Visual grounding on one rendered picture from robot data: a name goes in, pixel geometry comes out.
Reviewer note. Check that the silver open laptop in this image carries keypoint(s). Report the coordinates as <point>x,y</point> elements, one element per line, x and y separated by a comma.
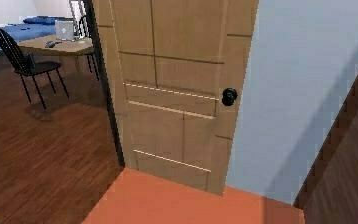
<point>64,30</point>

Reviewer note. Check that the black spindle-back chair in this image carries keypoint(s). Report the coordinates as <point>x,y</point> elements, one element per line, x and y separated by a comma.
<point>27,65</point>
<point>87,36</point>

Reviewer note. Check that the light wooden room door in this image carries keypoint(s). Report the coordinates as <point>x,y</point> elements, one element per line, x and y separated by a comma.
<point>173,100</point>

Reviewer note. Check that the grey remote control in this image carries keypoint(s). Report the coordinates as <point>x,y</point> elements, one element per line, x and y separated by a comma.
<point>51,44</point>

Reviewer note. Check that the black round door knob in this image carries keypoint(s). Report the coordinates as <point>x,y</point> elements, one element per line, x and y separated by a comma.
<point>229,96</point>

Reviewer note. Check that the blue bed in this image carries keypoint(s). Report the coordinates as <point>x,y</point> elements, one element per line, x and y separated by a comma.
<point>17,33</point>

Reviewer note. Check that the blue pillow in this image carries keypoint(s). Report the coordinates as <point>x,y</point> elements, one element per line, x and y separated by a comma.
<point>42,20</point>

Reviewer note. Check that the light wooden table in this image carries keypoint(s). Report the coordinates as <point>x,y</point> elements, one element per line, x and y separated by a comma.
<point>67,50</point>

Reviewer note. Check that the brown wooden cabinet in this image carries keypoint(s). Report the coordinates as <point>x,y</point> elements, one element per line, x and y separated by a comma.
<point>343,160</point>

